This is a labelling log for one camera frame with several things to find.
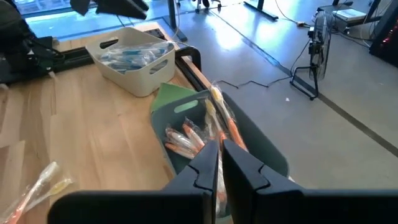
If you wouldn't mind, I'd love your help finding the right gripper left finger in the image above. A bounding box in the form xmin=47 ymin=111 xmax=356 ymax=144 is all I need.
xmin=47 ymin=139 xmax=220 ymax=224

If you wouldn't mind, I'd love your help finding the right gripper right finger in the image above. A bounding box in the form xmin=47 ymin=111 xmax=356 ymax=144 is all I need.
xmin=222 ymin=139 xmax=398 ymax=224

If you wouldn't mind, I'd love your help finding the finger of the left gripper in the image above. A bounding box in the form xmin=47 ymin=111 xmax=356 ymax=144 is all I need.
xmin=130 ymin=0 xmax=150 ymax=12
xmin=95 ymin=0 xmax=147 ymax=20

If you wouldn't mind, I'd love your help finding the blue toothbrush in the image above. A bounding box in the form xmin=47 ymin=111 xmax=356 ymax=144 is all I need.
xmin=105 ymin=62 xmax=147 ymax=75
xmin=101 ymin=54 xmax=162 ymax=71
xmin=102 ymin=43 xmax=174 ymax=62

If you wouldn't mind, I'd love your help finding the white plastic bin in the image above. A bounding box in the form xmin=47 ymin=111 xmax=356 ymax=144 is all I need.
xmin=85 ymin=27 xmax=177 ymax=98

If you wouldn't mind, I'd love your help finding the black desk leg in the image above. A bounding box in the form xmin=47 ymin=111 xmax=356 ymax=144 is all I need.
xmin=167 ymin=0 xmax=189 ymax=43

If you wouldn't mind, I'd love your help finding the black table clamp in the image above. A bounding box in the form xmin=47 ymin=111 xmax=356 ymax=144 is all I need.
xmin=175 ymin=46 xmax=202 ymax=72

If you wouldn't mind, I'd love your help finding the dark grey-green plastic bin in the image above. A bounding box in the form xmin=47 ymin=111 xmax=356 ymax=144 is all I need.
xmin=150 ymin=89 xmax=290 ymax=190

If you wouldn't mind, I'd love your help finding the green cloth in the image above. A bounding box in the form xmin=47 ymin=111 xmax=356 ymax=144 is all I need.
xmin=150 ymin=82 xmax=198 ymax=113

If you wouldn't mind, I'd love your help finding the black standing desk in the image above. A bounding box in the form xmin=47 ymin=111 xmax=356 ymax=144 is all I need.
xmin=244 ymin=0 xmax=279 ymax=21

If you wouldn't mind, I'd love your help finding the black floor fan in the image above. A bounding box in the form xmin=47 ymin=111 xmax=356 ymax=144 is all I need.
xmin=290 ymin=11 xmax=336 ymax=101

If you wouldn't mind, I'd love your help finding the black cabinet with red lights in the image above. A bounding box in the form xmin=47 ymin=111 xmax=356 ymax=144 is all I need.
xmin=369 ymin=0 xmax=398 ymax=68

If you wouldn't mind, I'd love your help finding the white flat box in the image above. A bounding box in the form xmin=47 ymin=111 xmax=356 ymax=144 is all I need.
xmin=332 ymin=8 xmax=368 ymax=22

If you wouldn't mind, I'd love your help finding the black fan cable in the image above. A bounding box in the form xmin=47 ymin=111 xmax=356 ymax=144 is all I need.
xmin=216 ymin=39 xmax=312 ymax=90

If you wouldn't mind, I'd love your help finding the cream floor cable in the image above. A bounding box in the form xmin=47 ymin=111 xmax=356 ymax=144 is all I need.
xmin=274 ymin=0 xmax=308 ymax=28

